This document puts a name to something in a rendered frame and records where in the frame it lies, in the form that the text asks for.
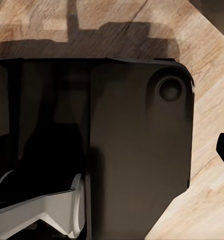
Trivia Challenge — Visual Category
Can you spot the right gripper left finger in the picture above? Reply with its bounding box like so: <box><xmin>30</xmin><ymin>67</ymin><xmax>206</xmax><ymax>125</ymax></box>
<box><xmin>0</xmin><ymin>133</ymin><xmax>18</xmax><ymax>179</ymax></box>

